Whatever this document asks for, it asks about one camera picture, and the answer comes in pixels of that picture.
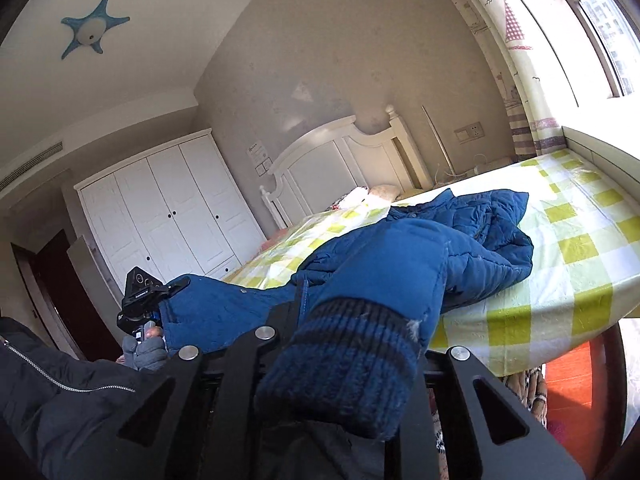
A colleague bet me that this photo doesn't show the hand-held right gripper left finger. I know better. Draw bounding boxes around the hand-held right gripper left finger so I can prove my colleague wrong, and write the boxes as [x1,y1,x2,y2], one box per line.
[45,300,306,480]

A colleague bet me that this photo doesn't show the person's left forearm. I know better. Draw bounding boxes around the person's left forearm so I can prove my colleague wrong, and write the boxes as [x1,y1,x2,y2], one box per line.
[0,317,168,480]

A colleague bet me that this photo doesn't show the window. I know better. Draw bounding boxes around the window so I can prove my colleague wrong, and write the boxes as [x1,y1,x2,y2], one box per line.
[534,0,640,99]

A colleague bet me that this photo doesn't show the beige window sill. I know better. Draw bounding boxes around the beige window sill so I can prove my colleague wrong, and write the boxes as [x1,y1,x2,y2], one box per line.
[562,125,640,321]

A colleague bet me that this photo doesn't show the blue quilted jacket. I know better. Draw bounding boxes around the blue quilted jacket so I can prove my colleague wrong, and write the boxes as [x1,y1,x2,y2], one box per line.
[160,188,536,442]

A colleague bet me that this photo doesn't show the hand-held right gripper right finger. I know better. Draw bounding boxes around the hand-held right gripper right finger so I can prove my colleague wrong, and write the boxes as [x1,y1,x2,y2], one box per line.
[399,344,587,480]

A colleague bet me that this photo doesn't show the person's left hand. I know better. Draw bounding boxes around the person's left hand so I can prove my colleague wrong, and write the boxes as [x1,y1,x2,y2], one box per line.
[122,326,168,374]

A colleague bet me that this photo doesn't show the person's plaid pants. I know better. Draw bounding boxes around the person's plaid pants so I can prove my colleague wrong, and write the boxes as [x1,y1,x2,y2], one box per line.
[504,367,549,427]

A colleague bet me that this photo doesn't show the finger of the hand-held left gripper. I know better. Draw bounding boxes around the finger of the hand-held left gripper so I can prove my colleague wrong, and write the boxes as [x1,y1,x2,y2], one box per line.
[157,276,191,302]

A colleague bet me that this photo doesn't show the sailboat print curtain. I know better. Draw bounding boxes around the sailboat print curtain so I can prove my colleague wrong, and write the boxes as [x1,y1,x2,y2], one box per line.
[447,0,572,162]

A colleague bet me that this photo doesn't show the bed with yellow checked sheet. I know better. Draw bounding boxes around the bed with yellow checked sheet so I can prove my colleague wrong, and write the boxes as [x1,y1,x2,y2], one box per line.
[220,150,632,377]

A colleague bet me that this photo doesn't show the cream pillow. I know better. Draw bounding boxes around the cream pillow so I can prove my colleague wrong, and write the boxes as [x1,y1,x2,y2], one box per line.
[367,183,402,202]

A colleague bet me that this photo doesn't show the wall paper notice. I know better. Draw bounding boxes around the wall paper notice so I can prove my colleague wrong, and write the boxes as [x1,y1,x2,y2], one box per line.
[244,139,274,176]

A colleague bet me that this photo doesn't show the blue starfish ceiling lamp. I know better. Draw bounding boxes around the blue starfish ceiling lamp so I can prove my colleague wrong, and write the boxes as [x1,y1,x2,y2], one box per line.
[60,0,131,61]

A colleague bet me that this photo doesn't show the white wardrobe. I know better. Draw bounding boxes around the white wardrobe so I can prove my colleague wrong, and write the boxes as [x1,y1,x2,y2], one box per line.
[74,129,269,292]

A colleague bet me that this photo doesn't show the dark wooden door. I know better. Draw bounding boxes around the dark wooden door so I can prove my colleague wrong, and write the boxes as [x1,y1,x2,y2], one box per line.
[10,229,123,362]

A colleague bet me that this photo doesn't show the white wooden headboard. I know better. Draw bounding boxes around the white wooden headboard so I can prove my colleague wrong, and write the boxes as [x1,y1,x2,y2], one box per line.
[259,104,434,231]

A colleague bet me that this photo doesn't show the white cable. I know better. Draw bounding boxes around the white cable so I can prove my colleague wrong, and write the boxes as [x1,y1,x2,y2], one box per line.
[434,154,503,182]

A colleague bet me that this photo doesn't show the ceiling air vent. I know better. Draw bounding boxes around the ceiling air vent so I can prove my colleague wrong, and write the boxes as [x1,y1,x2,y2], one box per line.
[0,140,64,192]

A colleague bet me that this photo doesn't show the wall socket panel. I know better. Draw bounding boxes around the wall socket panel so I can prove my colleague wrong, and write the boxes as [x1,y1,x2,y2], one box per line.
[453,120,486,140]

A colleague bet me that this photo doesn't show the pillows at bed head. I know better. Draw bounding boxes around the pillows at bed head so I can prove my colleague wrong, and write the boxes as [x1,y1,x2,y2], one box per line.
[329,187,372,212]

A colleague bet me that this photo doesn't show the thin wooden pole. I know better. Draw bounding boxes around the thin wooden pole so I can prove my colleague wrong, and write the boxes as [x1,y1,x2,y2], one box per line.
[421,105,456,179]

